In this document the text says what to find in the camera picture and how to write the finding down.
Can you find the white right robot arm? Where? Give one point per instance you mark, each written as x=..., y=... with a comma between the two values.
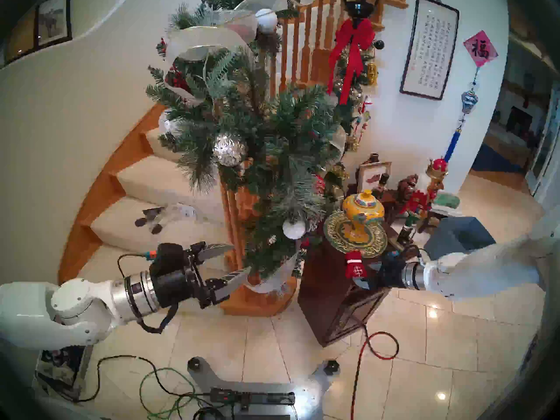
x=481, y=266

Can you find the clear snowflake ball ornament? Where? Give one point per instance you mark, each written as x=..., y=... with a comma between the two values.
x=167, y=125

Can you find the dark ceramic vase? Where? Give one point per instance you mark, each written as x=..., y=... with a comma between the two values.
x=374, y=157

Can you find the shiny red ball ornament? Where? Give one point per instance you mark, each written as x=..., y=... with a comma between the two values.
x=319, y=185

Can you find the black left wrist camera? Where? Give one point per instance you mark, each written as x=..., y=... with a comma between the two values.
x=168, y=253

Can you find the framed calligraphy scroll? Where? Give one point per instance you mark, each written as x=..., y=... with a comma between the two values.
x=428, y=47

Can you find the red knitted mitten ornament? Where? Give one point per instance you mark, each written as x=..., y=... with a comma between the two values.
x=354, y=266

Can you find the red ribbon bow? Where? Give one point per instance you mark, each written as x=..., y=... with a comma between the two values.
x=352, y=34

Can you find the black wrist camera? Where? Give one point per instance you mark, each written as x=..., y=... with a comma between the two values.
x=168, y=253
x=397, y=255

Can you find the carpeted wooden staircase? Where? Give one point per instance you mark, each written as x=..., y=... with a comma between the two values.
x=148, y=183

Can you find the dark cloisonne jar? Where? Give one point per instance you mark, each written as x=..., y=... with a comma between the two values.
x=407, y=186

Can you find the clear plastic ornament packaging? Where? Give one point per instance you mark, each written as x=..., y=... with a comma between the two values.
x=173, y=213

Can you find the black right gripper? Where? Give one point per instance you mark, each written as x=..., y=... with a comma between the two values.
x=393, y=274

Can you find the large red nutcracker figure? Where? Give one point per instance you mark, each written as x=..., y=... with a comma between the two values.
x=420, y=202

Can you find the black framed horse photo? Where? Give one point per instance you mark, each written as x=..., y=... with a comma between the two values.
x=52, y=19

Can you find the small framed red picture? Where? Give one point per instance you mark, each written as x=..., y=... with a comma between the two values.
x=374, y=176

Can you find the blue porcelain tassel hanging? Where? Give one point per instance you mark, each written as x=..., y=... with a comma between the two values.
x=469, y=102

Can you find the gold tinsel post garland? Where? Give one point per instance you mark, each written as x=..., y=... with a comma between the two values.
x=354, y=117

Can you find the silver faceted ball ornament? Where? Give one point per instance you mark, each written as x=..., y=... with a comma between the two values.
x=229, y=149

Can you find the green jade carving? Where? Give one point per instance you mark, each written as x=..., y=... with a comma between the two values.
x=446, y=200

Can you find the black base knob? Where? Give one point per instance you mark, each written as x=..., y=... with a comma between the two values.
x=331, y=365
x=194, y=362

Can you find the small black-hat nutcracker figure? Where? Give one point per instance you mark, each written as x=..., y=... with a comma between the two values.
x=383, y=185

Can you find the gold bell ornament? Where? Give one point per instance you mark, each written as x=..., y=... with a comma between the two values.
x=372, y=73

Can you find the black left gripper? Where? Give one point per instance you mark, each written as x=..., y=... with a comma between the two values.
x=175, y=285

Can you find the dark wooden side cabinet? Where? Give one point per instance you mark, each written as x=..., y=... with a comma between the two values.
x=332, y=301

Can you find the black power strip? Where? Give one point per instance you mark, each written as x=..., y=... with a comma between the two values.
x=262, y=398

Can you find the blue floral small rug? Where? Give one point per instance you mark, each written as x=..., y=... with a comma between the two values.
x=65, y=362

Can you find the green pine garland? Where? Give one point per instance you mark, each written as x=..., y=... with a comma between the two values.
x=280, y=130

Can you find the yellow porcelain dragon jar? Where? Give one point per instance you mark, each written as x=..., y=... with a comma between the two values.
x=363, y=211

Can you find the black fireplace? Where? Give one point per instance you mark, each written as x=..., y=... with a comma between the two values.
x=519, y=119

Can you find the red diamond fu paper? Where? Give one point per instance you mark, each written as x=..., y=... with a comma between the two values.
x=480, y=49

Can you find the green gold round mat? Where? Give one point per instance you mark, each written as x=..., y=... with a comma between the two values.
x=337, y=235

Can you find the red berry sprig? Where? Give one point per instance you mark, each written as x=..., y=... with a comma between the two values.
x=177, y=80

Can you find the white glass door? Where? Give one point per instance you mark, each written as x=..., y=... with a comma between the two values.
x=547, y=152

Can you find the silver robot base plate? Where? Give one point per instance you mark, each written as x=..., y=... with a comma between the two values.
x=315, y=388

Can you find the dark blue area rug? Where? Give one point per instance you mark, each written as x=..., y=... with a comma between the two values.
x=494, y=161

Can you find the white glitter ball ornament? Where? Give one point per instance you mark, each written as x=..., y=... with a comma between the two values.
x=293, y=229
x=266, y=20

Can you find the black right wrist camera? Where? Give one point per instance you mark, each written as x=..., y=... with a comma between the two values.
x=397, y=255

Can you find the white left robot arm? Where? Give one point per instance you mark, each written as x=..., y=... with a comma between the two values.
x=65, y=305

